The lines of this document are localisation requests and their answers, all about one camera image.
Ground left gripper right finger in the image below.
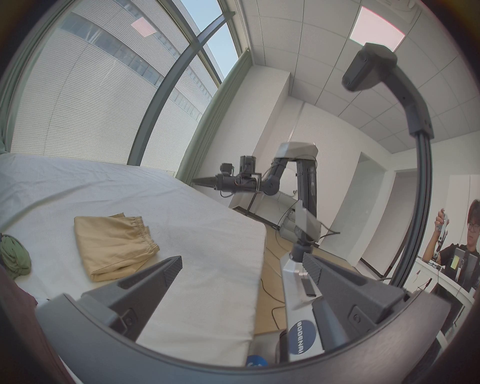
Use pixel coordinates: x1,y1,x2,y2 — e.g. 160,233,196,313
302,253,410,341

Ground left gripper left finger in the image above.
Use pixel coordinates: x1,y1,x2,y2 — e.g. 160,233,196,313
80,256,184,337

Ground tan drawstring shorts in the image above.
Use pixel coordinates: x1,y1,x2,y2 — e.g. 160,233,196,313
73,213,161,283

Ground grey hand-held device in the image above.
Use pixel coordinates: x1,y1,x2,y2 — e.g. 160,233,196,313
434,211,451,260

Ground bed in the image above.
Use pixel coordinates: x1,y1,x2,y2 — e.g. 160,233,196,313
0,152,268,368

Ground white desk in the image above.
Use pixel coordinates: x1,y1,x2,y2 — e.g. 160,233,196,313
412,259,476,313

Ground brown garment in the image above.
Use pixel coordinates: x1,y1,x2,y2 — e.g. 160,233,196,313
0,262,81,384

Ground person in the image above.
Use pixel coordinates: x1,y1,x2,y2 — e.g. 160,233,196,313
422,199,480,287

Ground green garment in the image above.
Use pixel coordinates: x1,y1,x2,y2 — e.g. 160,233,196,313
0,233,32,280

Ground window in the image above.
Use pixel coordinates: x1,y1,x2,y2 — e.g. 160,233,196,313
0,0,250,177

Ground square ceiling light panel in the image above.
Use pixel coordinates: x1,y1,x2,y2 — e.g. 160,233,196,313
349,5,406,53

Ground black cable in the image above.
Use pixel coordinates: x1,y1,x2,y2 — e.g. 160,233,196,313
260,277,287,332

